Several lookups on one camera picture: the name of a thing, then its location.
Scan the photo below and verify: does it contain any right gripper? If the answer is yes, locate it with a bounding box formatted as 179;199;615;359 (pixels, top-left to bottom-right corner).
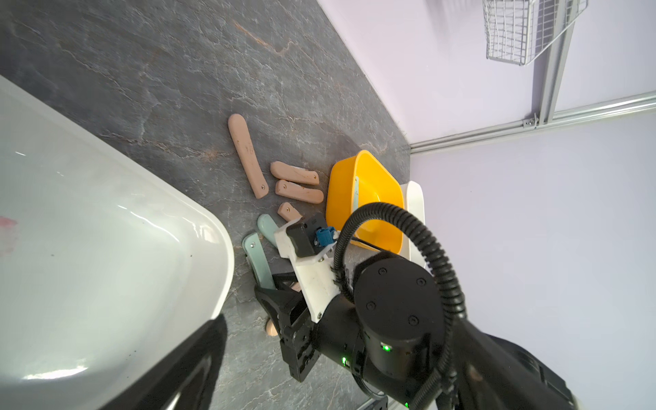
255;214;446;405

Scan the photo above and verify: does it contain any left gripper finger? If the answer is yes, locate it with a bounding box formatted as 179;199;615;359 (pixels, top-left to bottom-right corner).
104;314;228;409

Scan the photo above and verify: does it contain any mint knife short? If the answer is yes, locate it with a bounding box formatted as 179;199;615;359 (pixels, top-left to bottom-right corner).
242;232;276;290

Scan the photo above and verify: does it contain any white storage box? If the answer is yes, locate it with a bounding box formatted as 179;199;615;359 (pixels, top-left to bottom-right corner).
399;180;427;268
1;80;235;409

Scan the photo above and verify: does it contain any yellow storage box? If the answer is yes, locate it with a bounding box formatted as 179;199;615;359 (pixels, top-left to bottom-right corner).
326;150;405;254

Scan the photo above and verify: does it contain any pink knife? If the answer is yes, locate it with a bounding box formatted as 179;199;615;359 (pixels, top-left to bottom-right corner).
270;162;319;186
275;179;325;204
265;319;278;337
277;202;302;222
227;114;269;199

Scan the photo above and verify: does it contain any pink knife top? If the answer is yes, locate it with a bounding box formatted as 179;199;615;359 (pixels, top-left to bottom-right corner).
270;162;319;186

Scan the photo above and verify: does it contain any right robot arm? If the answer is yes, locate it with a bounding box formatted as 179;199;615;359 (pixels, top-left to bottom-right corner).
255;203;577;409

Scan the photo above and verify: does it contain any pink knife by box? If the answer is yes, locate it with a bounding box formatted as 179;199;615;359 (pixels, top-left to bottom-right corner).
227;114;269;199

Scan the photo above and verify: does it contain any white wire basket long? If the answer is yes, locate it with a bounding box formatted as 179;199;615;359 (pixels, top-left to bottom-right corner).
483;0;589;66

